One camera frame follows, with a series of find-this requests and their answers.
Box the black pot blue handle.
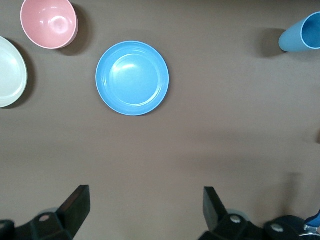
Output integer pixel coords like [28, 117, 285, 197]
[303, 209, 320, 235]

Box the blue cup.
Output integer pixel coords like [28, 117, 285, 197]
[278, 11, 320, 53]

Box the beige plate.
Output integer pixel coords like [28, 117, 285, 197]
[0, 36, 29, 109]

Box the blue plate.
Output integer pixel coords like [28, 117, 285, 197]
[95, 40, 170, 117]

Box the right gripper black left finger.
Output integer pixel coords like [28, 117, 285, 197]
[0, 184, 91, 240]

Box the small pink bowl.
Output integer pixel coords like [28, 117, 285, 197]
[20, 0, 79, 50]

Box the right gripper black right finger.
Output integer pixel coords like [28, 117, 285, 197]
[201, 186, 268, 240]

